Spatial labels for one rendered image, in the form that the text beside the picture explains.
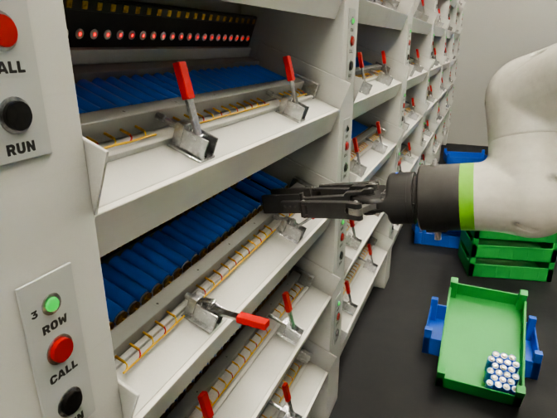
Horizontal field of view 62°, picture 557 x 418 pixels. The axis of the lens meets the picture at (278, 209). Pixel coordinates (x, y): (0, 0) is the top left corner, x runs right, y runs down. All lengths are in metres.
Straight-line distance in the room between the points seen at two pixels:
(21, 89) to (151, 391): 0.29
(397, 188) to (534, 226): 0.17
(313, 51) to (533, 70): 0.39
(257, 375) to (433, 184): 0.39
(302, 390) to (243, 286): 0.47
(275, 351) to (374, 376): 0.58
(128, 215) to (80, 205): 0.06
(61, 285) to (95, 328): 0.05
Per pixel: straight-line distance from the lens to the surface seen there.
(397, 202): 0.65
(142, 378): 0.48
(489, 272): 1.96
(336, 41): 0.86
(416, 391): 1.33
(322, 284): 0.99
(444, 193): 0.63
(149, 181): 0.40
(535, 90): 0.63
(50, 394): 0.36
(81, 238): 0.34
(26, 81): 0.30
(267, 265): 0.67
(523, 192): 0.62
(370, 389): 1.31
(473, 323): 1.46
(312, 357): 1.10
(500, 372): 1.33
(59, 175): 0.32
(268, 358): 0.80
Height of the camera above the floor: 0.85
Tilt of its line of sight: 20 degrees down
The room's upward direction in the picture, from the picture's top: straight up
